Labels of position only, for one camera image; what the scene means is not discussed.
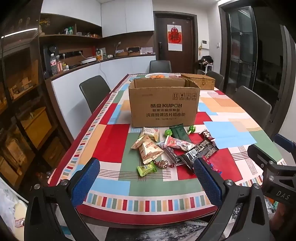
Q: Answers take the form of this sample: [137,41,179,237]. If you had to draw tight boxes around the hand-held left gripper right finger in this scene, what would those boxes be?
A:
[194,158,270,241]

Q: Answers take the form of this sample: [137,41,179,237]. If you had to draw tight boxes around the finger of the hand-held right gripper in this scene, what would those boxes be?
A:
[272,133,296,163]
[247,144,278,172]

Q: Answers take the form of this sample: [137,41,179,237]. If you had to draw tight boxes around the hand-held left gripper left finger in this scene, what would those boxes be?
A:
[24,158,101,241]

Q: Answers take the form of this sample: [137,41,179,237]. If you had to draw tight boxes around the dark green snack packet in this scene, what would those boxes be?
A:
[169,125,192,143]

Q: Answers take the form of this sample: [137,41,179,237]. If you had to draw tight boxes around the beige biscuit packet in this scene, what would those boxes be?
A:
[139,142,164,164]
[131,134,152,150]

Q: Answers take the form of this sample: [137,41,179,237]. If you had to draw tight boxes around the brown cardboard box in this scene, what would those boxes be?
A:
[128,77,201,128]

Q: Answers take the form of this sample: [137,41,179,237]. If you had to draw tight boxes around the black snack bar packet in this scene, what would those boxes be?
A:
[179,141,219,168]

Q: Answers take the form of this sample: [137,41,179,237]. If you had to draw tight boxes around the colourful patchwork tablecloth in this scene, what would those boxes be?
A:
[47,73,287,217]

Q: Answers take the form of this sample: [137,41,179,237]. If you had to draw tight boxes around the silver and black snack packet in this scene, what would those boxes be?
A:
[157,142,185,165]

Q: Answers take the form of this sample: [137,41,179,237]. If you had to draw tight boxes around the brown twist-wrapped candy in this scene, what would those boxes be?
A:
[154,159,175,169]

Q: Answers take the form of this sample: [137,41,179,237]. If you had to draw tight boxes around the red and white candy wrapper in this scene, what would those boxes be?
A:
[200,130,216,142]

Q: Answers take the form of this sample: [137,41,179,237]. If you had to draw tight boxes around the pink and white snack packet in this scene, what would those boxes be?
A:
[164,136,197,151]

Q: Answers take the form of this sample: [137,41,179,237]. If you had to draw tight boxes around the dark grey dining chair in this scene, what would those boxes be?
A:
[206,71,225,91]
[149,60,172,73]
[79,76,111,114]
[228,86,272,130]

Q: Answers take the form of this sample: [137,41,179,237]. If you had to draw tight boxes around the light green snack packet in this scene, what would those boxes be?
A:
[137,161,158,177]

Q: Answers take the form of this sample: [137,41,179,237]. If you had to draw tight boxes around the white biscuit packet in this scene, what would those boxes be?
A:
[139,127,160,142]

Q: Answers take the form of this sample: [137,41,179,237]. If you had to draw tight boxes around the brown wicker box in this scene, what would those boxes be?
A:
[181,73,216,91]

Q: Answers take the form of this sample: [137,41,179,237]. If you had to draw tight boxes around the black framed glass door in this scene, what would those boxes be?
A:
[218,5,289,109]

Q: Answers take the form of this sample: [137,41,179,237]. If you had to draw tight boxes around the glass display cabinet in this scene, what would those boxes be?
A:
[0,35,74,186]

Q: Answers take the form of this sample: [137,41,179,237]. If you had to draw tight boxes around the black bag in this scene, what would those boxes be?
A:
[198,56,213,66]

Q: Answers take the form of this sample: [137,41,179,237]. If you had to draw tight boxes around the clear water bottle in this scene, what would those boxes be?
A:
[50,54,58,76]

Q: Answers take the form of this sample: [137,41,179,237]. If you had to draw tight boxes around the white lower cabinets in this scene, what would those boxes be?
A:
[51,55,156,116]

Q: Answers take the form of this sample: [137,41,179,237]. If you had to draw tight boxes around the white cabinets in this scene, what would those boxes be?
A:
[51,55,156,116]
[40,0,154,39]

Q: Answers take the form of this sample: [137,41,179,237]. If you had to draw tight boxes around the dark brown door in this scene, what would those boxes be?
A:
[153,11,199,75]

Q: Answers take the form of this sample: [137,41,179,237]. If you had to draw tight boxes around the white upper cabinets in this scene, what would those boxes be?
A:
[40,0,154,39]

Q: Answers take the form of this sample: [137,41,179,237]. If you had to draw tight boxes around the white wire fruit basket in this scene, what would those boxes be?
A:
[144,73,181,80]

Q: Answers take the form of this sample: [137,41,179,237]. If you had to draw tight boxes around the red and white wall calendar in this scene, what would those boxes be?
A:
[167,22,183,51]

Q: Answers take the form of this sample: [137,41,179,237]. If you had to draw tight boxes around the brown wall shelf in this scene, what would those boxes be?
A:
[39,13,102,42]

